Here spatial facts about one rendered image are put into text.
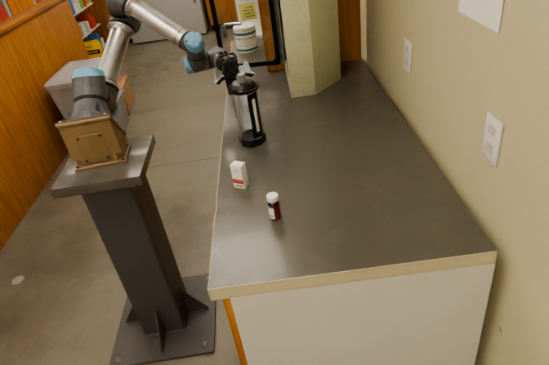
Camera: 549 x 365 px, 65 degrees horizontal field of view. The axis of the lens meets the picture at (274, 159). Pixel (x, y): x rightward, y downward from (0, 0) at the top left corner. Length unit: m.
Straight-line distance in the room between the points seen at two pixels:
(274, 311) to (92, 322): 1.50
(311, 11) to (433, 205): 0.95
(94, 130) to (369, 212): 1.00
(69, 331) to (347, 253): 1.73
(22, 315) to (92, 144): 1.33
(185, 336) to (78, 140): 1.06
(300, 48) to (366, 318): 1.12
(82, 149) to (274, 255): 0.88
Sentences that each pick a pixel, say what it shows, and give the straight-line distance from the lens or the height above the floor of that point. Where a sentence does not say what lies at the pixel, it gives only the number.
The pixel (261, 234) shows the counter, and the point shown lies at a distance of 1.19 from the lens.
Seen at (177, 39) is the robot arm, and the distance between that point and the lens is 1.80.
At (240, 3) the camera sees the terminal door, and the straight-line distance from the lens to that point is 2.14.
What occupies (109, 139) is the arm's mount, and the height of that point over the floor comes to 1.05.
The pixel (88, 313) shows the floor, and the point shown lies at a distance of 2.55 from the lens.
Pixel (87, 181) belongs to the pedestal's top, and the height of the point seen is 0.94.
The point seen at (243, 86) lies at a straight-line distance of 1.49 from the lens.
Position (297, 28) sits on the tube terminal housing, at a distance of 1.83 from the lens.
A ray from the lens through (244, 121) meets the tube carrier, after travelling 1.53.
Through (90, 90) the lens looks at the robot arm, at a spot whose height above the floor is 1.20.
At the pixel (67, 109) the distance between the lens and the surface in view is 3.93.
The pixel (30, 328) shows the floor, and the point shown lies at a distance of 2.66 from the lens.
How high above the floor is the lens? 1.73
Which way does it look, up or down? 32 degrees down
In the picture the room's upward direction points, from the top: 8 degrees counter-clockwise
